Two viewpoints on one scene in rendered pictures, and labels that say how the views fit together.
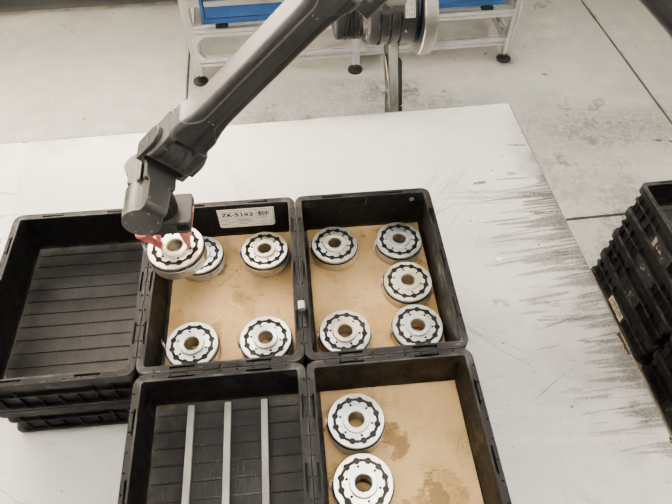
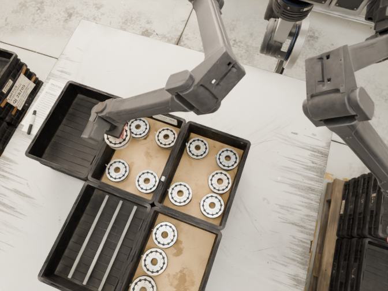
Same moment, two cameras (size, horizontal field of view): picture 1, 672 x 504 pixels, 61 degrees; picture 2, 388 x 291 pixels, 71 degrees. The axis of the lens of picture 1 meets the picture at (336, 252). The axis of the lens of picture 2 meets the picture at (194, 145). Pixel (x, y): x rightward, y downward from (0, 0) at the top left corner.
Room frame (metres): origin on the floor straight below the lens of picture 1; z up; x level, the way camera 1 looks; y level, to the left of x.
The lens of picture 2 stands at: (0.40, -0.15, 2.05)
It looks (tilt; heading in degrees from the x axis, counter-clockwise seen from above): 71 degrees down; 25
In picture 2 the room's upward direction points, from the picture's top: 1 degrees clockwise
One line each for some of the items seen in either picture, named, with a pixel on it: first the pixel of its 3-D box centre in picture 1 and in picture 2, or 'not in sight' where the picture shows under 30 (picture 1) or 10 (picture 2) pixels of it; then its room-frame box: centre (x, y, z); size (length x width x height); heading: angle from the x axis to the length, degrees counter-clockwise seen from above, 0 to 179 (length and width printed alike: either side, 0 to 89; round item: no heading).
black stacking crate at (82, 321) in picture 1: (79, 304); (82, 131); (0.61, 0.52, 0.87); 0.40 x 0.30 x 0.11; 5
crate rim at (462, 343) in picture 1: (373, 267); (204, 172); (0.67, -0.08, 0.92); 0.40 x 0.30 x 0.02; 5
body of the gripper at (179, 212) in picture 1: (157, 201); (107, 122); (0.63, 0.29, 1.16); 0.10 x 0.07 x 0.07; 95
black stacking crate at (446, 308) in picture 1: (372, 281); (204, 175); (0.67, -0.08, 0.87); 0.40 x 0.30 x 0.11; 5
